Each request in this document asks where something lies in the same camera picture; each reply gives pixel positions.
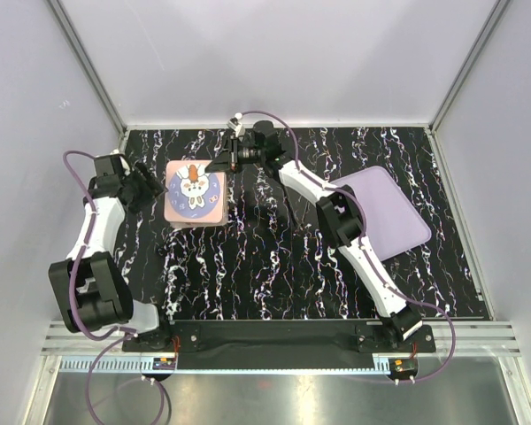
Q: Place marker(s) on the metal tongs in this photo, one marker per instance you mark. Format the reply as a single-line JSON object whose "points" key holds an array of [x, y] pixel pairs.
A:
{"points": [[295, 222]]}

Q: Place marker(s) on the lavender plastic tray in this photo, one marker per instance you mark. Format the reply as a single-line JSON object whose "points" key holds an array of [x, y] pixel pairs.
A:
{"points": [[393, 224]]}

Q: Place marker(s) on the left orange connector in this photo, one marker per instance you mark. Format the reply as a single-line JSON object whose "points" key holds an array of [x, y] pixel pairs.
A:
{"points": [[164, 364]]}

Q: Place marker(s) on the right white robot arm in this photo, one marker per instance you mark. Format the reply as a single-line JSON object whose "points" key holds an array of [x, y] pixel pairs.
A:
{"points": [[341, 219]]}

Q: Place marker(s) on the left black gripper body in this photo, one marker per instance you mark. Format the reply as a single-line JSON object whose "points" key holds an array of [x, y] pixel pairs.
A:
{"points": [[139, 187]]}

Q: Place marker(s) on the right orange connector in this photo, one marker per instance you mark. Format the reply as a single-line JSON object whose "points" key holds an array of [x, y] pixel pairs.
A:
{"points": [[405, 366]]}

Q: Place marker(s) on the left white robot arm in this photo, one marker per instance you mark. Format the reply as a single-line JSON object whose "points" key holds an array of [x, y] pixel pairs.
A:
{"points": [[92, 295]]}

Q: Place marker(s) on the white cable duct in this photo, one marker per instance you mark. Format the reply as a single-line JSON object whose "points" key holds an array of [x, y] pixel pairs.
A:
{"points": [[190, 364]]}

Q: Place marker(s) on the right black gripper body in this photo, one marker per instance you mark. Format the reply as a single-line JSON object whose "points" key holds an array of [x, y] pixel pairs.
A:
{"points": [[246, 154]]}

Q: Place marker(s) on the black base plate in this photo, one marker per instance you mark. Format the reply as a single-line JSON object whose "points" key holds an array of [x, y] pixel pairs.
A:
{"points": [[306, 340]]}

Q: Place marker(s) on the silver metal box lid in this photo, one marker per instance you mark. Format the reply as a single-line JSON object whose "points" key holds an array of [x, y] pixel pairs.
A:
{"points": [[194, 198]]}

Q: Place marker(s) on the orange connector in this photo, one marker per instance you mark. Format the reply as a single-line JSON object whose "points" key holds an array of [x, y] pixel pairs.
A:
{"points": [[164, 364], [405, 366]]}

